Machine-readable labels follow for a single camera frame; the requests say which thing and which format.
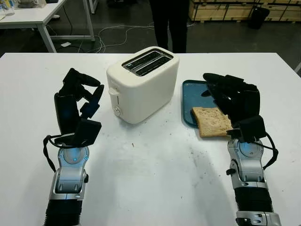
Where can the white two-slot toaster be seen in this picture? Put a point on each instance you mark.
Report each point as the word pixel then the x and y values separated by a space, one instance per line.
pixel 141 94

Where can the wooden crates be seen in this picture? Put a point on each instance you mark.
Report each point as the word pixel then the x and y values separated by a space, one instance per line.
pixel 223 9

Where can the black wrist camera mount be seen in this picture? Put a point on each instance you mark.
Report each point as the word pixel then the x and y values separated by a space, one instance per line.
pixel 87 131
pixel 252 129

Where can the white office desk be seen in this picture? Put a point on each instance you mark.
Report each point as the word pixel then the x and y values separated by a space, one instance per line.
pixel 23 16

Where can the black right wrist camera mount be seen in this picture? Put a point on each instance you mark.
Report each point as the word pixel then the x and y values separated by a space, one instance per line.
pixel 252 129

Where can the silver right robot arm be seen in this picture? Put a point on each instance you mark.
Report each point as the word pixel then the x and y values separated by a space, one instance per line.
pixel 249 169

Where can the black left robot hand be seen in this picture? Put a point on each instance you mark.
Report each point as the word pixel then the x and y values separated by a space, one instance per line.
pixel 67 110

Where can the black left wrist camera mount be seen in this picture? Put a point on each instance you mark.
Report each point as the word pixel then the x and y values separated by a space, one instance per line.
pixel 87 131

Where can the black waste bin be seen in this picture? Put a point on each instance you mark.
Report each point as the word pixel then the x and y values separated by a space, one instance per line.
pixel 258 18

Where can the clear labelled cup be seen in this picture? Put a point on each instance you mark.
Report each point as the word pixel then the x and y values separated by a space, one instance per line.
pixel 5 8

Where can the blue rectangular tray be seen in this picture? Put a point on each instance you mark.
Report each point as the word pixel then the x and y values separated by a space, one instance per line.
pixel 192 99

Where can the person in black trousers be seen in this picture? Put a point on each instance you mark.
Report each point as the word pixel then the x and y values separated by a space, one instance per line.
pixel 162 23

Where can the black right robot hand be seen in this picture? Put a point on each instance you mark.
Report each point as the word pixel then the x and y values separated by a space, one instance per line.
pixel 249 101

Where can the white paper sheet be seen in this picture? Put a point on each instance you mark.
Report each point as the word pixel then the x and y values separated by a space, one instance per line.
pixel 66 44

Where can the brown bread slice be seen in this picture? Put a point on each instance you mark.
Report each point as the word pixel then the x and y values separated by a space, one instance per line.
pixel 211 122

